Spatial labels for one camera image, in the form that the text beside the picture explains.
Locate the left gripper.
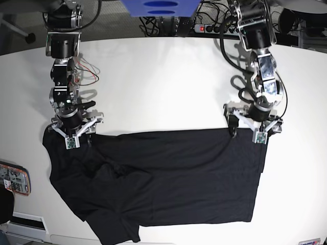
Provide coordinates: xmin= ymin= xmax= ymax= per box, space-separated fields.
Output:
xmin=223 ymin=104 xmax=281 ymax=138

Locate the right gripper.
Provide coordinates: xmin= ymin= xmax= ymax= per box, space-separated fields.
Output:
xmin=50 ymin=108 xmax=104 ymax=148

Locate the black T-shirt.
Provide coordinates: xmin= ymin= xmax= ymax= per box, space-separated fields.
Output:
xmin=42 ymin=128 xmax=268 ymax=244

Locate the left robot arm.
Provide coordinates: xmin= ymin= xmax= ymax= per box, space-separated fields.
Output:
xmin=219 ymin=1 xmax=287 ymax=144

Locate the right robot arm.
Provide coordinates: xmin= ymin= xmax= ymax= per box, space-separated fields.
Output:
xmin=42 ymin=1 xmax=102 ymax=150

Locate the orange clear electronics case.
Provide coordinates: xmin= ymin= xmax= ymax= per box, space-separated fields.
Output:
xmin=1 ymin=161 xmax=31 ymax=197

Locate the white power strip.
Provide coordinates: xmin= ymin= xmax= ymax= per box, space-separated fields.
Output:
xmin=194 ymin=24 xmax=238 ymax=36

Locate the black chair seat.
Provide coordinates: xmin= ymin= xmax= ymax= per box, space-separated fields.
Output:
xmin=0 ymin=187 xmax=15 ymax=224

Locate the black power adapter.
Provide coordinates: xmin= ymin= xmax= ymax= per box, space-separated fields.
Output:
xmin=175 ymin=17 xmax=194 ymax=37

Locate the white flat box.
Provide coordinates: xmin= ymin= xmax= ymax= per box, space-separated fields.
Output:
xmin=6 ymin=211 xmax=49 ymax=242

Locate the office chair base leg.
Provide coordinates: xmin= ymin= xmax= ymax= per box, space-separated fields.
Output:
xmin=1 ymin=16 xmax=36 ymax=44

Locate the blue plastic bin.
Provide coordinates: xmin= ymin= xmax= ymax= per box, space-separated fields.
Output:
xmin=122 ymin=0 xmax=200 ymax=17

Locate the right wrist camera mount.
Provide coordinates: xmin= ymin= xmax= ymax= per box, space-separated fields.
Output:
xmin=50 ymin=117 xmax=103 ymax=150

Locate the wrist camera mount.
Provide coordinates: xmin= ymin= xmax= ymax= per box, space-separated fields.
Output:
xmin=50 ymin=117 xmax=103 ymax=150
xmin=228 ymin=109 xmax=283 ymax=144

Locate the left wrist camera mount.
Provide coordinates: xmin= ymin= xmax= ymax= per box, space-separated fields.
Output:
xmin=228 ymin=109 xmax=283 ymax=144

